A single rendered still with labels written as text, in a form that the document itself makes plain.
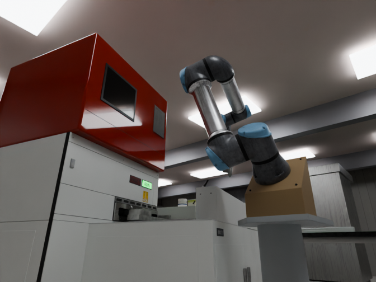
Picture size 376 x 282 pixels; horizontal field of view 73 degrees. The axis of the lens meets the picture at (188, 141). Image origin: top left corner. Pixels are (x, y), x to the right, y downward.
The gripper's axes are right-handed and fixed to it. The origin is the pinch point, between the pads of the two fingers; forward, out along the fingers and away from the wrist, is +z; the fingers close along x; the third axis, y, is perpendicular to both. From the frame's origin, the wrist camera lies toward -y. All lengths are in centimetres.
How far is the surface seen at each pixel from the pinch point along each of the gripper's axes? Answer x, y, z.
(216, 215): 39.8, -3.5, 26.7
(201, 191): 39.8, 2.6, 16.5
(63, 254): 58, 59, 42
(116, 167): 32, 58, -3
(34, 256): 66, 65, 43
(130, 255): 46, 33, 42
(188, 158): -392, 206, -157
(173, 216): -15, 45, 20
